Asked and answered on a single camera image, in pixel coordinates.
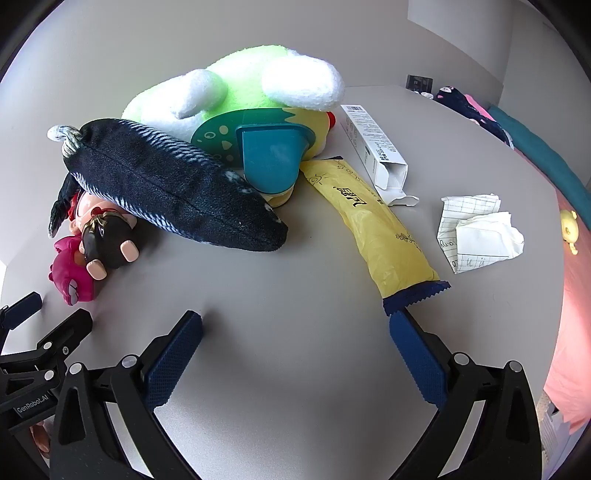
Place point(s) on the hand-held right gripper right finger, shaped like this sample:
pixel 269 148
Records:
pixel 415 360

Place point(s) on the crumpled white paper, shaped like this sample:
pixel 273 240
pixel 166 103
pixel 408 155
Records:
pixel 480 235

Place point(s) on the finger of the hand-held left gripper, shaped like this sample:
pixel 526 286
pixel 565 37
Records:
pixel 69 330
pixel 25 304

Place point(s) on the teal pillow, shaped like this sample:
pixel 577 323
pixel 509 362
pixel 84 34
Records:
pixel 540 147

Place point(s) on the black-haired doll figure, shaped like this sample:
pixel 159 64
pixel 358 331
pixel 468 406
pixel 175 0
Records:
pixel 108 235

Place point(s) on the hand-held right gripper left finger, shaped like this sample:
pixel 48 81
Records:
pixel 175 355

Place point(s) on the dark blue fish plush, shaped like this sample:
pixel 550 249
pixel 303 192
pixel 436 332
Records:
pixel 161 184

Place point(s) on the pink bed sheet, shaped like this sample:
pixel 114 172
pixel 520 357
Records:
pixel 572 323

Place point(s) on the small black box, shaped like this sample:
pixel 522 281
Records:
pixel 418 83

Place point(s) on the yellow snack wrapper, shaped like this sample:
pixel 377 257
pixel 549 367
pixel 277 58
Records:
pixel 374 226

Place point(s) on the green white plush toy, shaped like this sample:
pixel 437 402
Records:
pixel 240 92

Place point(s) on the person's left hand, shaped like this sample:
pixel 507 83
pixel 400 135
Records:
pixel 41 436

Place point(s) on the magenta toy figure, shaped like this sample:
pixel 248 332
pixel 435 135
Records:
pixel 74 281

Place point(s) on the navy patterned garment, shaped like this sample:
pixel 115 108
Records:
pixel 461 104

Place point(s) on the teal yellow plastic toy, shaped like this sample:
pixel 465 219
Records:
pixel 268 157

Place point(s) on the white carton box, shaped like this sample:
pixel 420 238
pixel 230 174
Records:
pixel 369 134

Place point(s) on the small yellow plush toy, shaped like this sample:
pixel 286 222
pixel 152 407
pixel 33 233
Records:
pixel 569 226

